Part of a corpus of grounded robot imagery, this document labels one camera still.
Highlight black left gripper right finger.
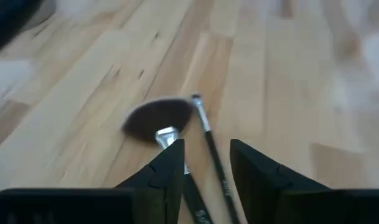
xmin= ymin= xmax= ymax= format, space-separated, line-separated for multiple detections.
xmin=229 ymin=138 xmax=330 ymax=224

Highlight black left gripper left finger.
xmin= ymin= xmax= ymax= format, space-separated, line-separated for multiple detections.
xmin=113 ymin=138 xmax=186 ymax=224

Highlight thin black makeup brush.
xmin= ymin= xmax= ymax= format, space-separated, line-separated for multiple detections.
xmin=190 ymin=93 xmax=241 ymax=224

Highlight black fan makeup brush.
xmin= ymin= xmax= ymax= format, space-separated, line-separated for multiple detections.
xmin=121 ymin=96 xmax=215 ymax=224

